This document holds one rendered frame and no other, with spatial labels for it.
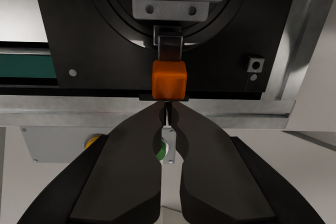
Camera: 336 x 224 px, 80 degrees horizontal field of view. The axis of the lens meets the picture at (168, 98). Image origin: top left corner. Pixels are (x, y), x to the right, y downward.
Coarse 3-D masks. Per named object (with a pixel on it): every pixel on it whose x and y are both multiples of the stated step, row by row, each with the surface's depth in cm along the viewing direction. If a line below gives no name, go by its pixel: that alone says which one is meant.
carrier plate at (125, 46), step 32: (64, 0) 19; (256, 0) 19; (288, 0) 19; (64, 32) 20; (96, 32) 20; (224, 32) 20; (256, 32) 21; (64, 64) 22; (96, 64) 22; (128, 64) 22; (192, 64) 22; (224, 64) 22
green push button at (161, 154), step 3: (162, 141) 28; (162, 144) 27; (162, 147) 27; (165, 147) 29; (162, 150) 28; (165, 150) 28; (159, 153) 28; (162, 153) 28; (156, 156) 28; (159, 156) 28; (162, 156) 28; (159, 159) 28
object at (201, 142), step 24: (168, 120) 13; (192, 120) 11; (192, 144) 9; (216, 144) 9; (192, 168) 8; (216, 168) 8; (240, 168) 8; (192, 192) 7; (216, 192) 7; (240, 192) 7; (192, 216) 7; (216, 216) 6; (240, 216) 6; (264, 216) 6
